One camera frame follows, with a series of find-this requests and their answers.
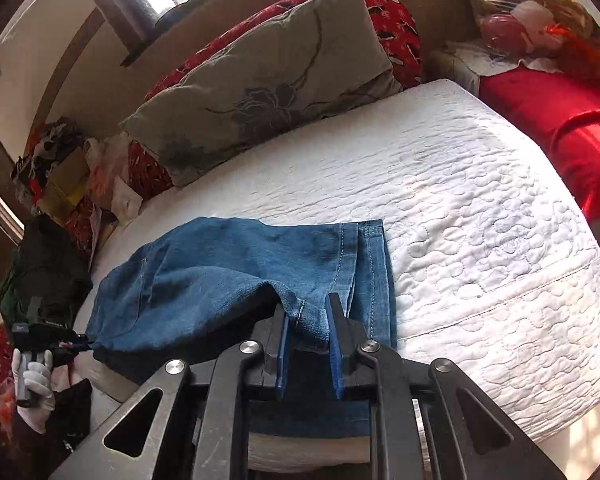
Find person's left hand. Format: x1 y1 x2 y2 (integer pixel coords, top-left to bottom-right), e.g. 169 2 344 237
11 349 56 435

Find beige wrapped box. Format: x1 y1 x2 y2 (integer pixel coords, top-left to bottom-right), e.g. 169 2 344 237
425 40 486 98

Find grey floral pillow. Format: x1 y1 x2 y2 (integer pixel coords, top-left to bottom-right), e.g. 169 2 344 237
119 0 406 188

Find blue denim pants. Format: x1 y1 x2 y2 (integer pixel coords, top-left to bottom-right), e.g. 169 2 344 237
87 216 398 438

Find white plastic bag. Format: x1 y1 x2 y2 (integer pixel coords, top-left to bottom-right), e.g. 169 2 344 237
84 132 145 226

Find clear plastic bag of goods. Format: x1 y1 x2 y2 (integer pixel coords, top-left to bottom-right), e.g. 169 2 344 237
467 0 600 81

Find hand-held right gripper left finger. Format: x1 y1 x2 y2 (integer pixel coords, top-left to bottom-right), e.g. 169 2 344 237
47 302 293 480

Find yellow cardboard box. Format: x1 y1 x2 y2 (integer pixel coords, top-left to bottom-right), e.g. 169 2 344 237
42 150 90 213

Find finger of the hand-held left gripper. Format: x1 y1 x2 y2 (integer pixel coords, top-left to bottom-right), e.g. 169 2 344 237
54 334 95 361

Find pile of mixed clothes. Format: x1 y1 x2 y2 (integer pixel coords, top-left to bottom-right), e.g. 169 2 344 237
10 119 87 211

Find dark green bag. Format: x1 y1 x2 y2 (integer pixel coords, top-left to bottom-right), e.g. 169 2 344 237
0 215 93 331

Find white quilted mattress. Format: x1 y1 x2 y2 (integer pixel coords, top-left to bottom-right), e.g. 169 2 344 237
72 77 600 471

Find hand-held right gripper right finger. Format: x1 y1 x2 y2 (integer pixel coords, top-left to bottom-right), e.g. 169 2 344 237
325 292 568 480

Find black cloth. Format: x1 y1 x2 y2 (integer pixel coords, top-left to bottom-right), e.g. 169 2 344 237
45 379 95 463

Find red cloth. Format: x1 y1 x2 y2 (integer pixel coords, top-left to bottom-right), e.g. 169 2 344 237
480 67 600 221

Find red patterned pillow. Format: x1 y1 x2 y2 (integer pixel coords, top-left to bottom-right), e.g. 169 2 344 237
127 0 423 196

